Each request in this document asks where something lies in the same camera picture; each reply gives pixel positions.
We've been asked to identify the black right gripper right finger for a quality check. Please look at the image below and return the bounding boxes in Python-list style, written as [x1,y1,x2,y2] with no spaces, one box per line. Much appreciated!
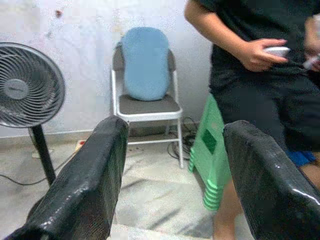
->
[222,119,320,240]

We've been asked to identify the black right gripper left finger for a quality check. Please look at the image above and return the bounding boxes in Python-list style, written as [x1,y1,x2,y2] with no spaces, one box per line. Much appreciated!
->
[4,115,130,240]

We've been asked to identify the white power strip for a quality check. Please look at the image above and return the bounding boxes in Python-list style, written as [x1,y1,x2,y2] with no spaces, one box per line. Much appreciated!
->
[74,140,87,152]

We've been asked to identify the green plastic crate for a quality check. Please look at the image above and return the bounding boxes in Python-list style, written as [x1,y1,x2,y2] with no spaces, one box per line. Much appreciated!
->
[187,92,232,211]

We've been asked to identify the white grey folding chair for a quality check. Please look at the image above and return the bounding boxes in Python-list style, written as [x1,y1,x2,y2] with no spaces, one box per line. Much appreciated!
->
[110,46,185,169]

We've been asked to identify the person in black clothes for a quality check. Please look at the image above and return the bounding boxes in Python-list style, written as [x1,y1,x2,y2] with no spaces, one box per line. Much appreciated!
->
[184,0,320,240]

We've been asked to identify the grey standing fan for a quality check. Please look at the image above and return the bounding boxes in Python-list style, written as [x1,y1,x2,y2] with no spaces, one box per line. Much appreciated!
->
[0,41,66,187]

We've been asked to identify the white phone in hand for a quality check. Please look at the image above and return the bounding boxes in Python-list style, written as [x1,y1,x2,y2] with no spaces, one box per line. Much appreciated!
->
[263,46,291,59]

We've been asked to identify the light blue cushion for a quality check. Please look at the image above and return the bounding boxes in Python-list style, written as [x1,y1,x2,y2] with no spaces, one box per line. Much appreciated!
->
[121,26,172,102]

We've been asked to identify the thin black fan cord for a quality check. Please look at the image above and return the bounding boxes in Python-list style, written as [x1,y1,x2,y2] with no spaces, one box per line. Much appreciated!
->
[0,157,76,186]

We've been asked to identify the black tangled floor cables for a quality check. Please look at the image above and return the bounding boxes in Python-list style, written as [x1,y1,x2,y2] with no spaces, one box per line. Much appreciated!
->
[166,117,201,161]

